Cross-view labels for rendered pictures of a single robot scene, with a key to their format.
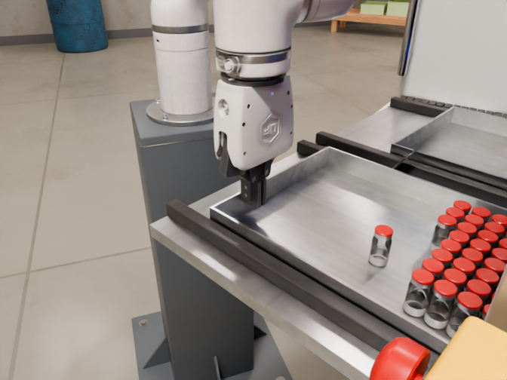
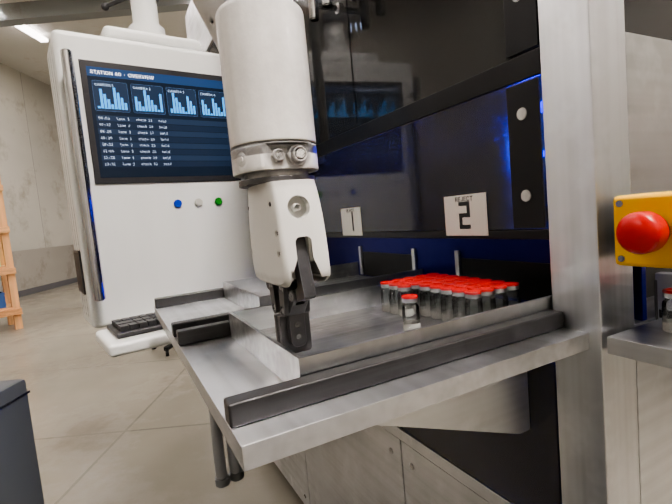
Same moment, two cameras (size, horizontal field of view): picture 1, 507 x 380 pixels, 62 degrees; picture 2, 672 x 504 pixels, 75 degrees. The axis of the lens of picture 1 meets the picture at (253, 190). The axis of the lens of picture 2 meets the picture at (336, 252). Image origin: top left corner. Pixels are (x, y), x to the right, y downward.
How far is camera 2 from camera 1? 52 cm
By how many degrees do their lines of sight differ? 71
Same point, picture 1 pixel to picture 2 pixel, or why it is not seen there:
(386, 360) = (649, 215)
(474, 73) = (168, 279)
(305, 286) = (456, 339)
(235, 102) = (313, 194)
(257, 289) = (436, 376)
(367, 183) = not seen: hidden behind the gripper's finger
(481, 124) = (252, 287)
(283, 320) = (482, 371)
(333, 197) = not seen: hidden behind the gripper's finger
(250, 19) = (308, 106)
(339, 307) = (486, 331)
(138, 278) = not seen: outside the picture
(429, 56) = (118, 276)
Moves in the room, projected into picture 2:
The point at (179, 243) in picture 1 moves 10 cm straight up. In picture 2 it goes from (317, 419) to (305, 293)
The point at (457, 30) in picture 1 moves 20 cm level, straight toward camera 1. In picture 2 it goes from (137, 245) to (172, 244)
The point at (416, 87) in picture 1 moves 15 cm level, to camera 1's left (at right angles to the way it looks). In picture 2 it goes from (114, 312) to (62, 327)
